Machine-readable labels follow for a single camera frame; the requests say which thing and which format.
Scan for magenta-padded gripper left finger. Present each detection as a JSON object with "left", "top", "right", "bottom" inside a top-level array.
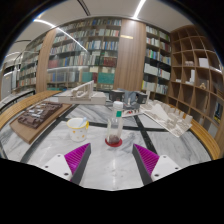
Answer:
[{"left": 41, "top": 142, "right": 92, "bottom": 186}]

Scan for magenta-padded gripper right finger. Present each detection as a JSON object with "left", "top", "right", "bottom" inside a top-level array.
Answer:
[{"left": 131, "top": 143, "right": 184, "bottom": 186}]

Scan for clear bottle with green label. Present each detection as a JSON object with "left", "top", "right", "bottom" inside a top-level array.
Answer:
[{"left": 105, "top": 100, "right": 124, "bottom": 146}]

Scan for white cup with yellow rim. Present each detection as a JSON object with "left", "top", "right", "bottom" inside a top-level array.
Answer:
[{"left": 66, "top": 117, "right": 90, "bottom": 143}]

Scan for brown model on wooden board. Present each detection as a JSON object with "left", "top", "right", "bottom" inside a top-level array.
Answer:
[{"left": 9, "top": 100, "right": 73, "bottom": 145}]

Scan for dark grey building model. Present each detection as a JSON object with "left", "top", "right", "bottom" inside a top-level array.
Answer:
[{"left": 109, "top": 88, "right": 149, "bottom": 118}]

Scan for white architectural model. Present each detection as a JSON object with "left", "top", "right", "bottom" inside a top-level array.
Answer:
[{"left": 53, "top": 79, "right": 107, "bottom": 106}]

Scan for wooden cubby shelf unit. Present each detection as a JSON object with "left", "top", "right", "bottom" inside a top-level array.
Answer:
[{"left": 166, "top": 24, "right": 224, "bottom": 134}]

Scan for tall bookshelf with books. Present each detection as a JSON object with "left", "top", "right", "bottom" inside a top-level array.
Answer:
[
  {"left": 46, "top": 18, "right": 123, "bottom": 93},
  {"left": 0, "top": 33, "right": 46, "bottom": 101},
  {"left": 142, "top": 24, "right": 173, "bottom": 101}
]

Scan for ceiling light strip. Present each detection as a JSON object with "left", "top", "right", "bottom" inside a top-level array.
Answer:
[{"left": 132, "top": 0, "right": 148, "bottom": 20}]

